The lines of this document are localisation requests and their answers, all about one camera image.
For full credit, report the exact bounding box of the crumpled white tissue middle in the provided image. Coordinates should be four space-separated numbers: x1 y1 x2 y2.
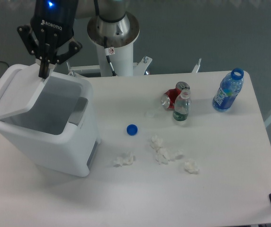
155 148 184 165

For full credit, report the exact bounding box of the clear green-label water bottle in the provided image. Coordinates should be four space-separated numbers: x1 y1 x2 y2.
173 88 191 122

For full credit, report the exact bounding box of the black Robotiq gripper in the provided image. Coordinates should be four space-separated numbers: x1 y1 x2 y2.
17 0 82 79

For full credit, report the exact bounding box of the crumpled white tissue right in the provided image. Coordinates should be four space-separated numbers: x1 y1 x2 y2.
184 159 199 175

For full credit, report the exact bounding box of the crumpled white tissue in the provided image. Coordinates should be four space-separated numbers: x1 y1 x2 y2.
113 152 135 167
155 148 184 165
150 135 163 151
184 159 199 175

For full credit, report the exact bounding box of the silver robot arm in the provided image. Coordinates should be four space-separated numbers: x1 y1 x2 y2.
17 0 140 79

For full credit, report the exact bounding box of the blue bottle cap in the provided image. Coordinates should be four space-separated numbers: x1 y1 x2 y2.
126 124 138 136

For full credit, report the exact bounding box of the crumpled white tissue left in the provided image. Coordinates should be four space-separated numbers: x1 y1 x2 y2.
113 152 135 167

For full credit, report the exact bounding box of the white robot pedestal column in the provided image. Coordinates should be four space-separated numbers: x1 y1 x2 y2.
96 44 133 77

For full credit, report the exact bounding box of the crumpled white tissue top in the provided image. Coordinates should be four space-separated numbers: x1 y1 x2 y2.
150 135 163 151

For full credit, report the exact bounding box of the crushed red soda can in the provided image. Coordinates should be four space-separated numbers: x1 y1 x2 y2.
161 81 190 110

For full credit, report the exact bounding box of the white pedestal base frame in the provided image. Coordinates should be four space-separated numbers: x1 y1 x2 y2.
66 56 202 78

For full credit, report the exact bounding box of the white trash can lid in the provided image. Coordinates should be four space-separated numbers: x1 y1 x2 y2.
0 63 48 120

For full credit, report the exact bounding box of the blue plastic drink bottle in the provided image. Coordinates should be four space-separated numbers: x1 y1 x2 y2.
212 68 244 112

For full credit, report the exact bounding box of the white plastic trash can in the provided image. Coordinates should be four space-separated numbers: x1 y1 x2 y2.
0 64 101 177

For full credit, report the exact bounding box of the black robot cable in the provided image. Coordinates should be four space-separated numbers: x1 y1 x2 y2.
103 35 118 78

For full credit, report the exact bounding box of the clear white bottle cap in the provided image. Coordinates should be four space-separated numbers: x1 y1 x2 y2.
145 109 158 118

